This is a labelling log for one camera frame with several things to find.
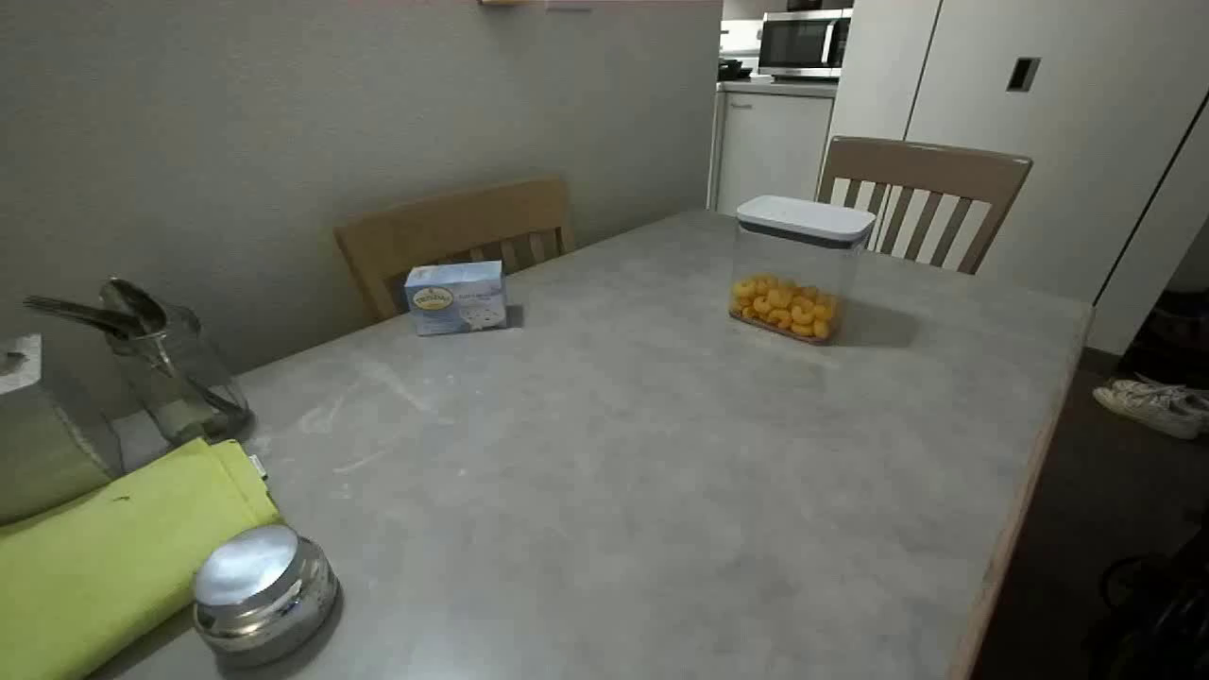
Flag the microwave oven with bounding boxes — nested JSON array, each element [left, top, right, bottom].
[[754, 9, 856, 82]]

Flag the wooden slat-back chair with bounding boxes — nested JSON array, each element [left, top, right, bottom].
[[812, 132, 1034, 278]]

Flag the brown wooden chair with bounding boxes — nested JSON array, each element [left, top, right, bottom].
[[331, 173, 577, 326]]

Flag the metal spoon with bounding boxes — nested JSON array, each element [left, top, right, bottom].
[[101, 276, 174, 338]]

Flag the white container lid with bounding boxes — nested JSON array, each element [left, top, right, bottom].
[[732, 191, 876, 247]]

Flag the black floor equipment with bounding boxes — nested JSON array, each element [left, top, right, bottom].
[[1089, 515, 1209, 680]]

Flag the clear plastic container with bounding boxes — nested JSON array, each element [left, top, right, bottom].
[[724, 218, 873, 346]]

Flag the dark metal utensil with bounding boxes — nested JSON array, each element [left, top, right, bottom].
[[21, 290, 147, 345]]

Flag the round silver tin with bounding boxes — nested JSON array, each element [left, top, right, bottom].
[[190, 521, 344, 670]]

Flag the green cloth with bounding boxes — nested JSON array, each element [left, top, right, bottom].
[[0, 436, 285, 680]]

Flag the orange snack pieces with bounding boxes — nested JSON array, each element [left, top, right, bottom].
[[730, 273, 844, 346]]

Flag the blue tea box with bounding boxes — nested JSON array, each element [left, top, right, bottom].
[[402, 258, 509, 341]]

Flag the white sneaker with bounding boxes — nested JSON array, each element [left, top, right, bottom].
[[1136, 373, 1209, 414], [1092, 380, 1204, 441]]

